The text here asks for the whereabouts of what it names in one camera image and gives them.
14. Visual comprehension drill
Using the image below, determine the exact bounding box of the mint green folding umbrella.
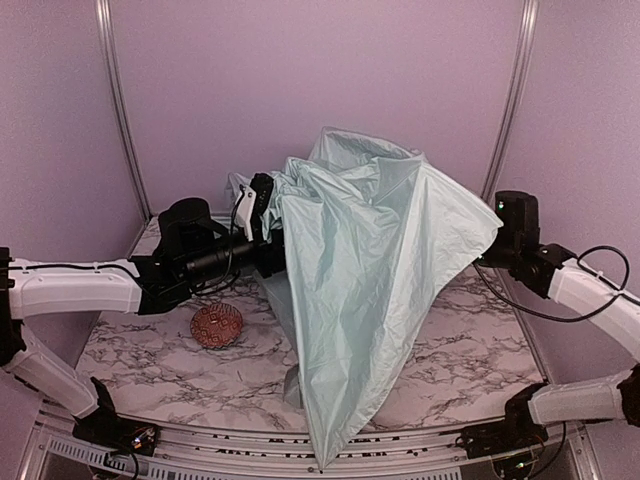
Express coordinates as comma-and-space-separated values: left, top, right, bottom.
260, 127, 501, 468

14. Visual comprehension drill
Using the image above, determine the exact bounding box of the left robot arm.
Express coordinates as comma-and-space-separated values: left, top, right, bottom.
1, 193, 285, 456

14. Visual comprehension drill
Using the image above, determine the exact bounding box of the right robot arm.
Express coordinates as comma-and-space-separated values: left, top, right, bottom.
457, 190, 639, 459

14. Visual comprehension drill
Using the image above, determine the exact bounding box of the red patterned bowl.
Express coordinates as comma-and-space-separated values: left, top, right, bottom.
190, 303, 244, 349

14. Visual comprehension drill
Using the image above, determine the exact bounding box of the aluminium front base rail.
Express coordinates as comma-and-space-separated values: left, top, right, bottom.
17, 400, 602, 479

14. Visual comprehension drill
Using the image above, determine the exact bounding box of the left aluminium frame post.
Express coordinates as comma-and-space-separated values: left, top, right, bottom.
95, 0, 152, 224

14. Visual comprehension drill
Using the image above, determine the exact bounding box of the aluminium frame post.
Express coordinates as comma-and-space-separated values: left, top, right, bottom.
481, 0, 540, 202
95, 0, 152, 224

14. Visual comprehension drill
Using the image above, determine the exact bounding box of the right aluminium frame post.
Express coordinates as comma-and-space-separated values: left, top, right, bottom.
481, 0, 540, 202

